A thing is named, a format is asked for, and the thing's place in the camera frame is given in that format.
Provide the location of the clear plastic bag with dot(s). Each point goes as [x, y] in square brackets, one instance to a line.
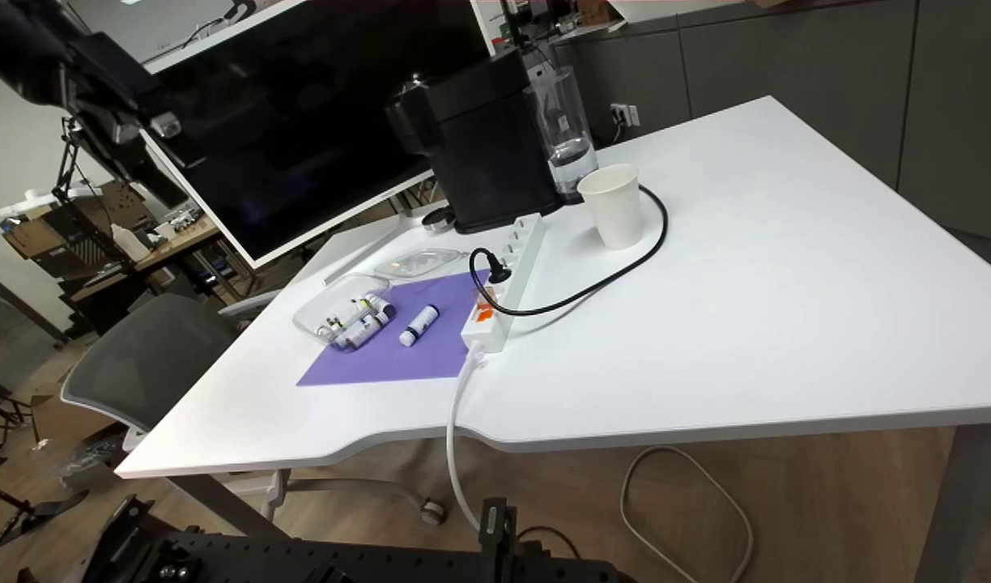
[312, 311]

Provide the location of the grey table leg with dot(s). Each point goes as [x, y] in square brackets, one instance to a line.
[967, 507]
[229, 507]

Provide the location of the clear plastic sleeve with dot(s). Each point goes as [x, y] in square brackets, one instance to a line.
[416, 262]

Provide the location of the black computer monitor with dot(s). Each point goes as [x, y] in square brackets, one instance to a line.
[303, 118]

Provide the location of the grey office chair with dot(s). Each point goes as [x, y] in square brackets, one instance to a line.
[150, 359]

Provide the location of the black stand equipment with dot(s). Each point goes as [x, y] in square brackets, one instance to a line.
[42, 50]

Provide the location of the white paper cup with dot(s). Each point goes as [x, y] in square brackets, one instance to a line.
[618, 212]

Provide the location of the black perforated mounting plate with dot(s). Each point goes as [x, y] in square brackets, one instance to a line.
[303, 560]

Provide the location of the white board panel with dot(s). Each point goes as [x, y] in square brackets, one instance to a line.
[159, 27]

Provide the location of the black coffee machine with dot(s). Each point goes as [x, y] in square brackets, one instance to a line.
[483, 140]

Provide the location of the white power strip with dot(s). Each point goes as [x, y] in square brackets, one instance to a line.
[520, 258]

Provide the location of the wooden shelf with clutter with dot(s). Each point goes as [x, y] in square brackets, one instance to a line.
[119, 231]

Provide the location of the white wall socket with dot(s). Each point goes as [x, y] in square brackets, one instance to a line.
[625, 115]

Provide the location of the purple mat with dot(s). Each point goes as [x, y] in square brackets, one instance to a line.
[408, 359]

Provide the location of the clear water tank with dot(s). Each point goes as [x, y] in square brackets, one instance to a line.
[566, 118]

